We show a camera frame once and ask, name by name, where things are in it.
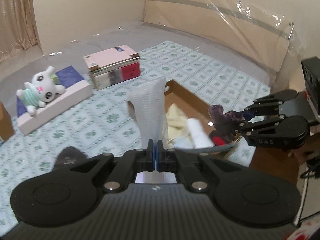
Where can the white cloth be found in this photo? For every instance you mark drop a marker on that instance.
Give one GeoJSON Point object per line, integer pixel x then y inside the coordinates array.
{"type": "Point", "coordinates": [193, 137]}

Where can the purple velvet scrunchie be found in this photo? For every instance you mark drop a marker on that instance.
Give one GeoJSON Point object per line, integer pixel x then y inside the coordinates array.
{"type": "Point", "coordinates": [224, 122]}

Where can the stack of books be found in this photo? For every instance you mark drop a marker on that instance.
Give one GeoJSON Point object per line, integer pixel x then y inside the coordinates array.
{"type": "Point", "coordinates": [112, 66]}

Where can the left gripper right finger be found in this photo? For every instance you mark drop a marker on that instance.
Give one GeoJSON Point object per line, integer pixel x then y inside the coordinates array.
{"type": "Point", "coordinates": [244, 195]}

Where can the beige curtain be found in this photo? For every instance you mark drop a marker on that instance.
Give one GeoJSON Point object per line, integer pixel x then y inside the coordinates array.
{"type": "Point", "coordinates": [18, 27]}

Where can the purple tissue pack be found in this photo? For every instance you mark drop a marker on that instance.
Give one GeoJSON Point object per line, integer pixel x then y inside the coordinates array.
{"type": "Point", "coordinates": [155, 177]}

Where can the cream yellow towel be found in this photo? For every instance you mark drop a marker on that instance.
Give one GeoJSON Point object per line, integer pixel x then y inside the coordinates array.
{"type": "Point", "coordinates": [177, 123]}

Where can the white tissue sheet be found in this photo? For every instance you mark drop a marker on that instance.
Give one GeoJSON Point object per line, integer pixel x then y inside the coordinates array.
{"type": "Point", "coordinates": [148, 102]}

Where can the small brown cardboard box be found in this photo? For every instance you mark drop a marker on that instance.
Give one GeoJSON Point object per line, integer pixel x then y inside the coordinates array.
{"type": "Point", "coordinates": [6, 127]}

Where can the brown cardboard tray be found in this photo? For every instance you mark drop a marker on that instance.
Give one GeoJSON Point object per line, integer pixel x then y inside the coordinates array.
{"type": "Point", "coordinates": [236, 151]}

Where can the floral tablecloth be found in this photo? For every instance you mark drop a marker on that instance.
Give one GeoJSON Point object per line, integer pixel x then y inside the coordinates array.
{"type": "Point", "coordinates": [102, 123]}

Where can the white bunny plush toy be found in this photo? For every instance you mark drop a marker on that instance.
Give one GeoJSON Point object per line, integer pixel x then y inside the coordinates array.
{"type": "Point", "coordinates": [40, 91]}

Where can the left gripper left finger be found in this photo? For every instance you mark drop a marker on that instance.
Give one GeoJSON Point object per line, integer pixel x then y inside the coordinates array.
{"type": "Point", "coordinates": [69, 194]}

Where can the large plastic wrapped cardboard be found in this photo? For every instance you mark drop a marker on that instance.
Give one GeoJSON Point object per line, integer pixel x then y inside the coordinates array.
{"type": "Point", "coordinates": [256, 33]}

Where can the white blue flat box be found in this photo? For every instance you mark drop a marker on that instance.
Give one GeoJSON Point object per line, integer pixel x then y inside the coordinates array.
{"type": "Point", "coordinates": [77, 90]}

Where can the dark grey face mask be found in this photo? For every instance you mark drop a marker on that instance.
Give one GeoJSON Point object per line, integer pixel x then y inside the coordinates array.
{"type": "Point", "coordinates": [68, 156]}

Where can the black red round pad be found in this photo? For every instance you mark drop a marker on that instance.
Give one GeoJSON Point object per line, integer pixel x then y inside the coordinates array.
{"type": "Point", "coordinates": [218, 139]}

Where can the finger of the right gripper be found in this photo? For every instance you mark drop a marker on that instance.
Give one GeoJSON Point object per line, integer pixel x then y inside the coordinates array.
{"type": "Point", "coordinates": [272, 104]}
{"type": "Point", "coordinates": [279, 132]}

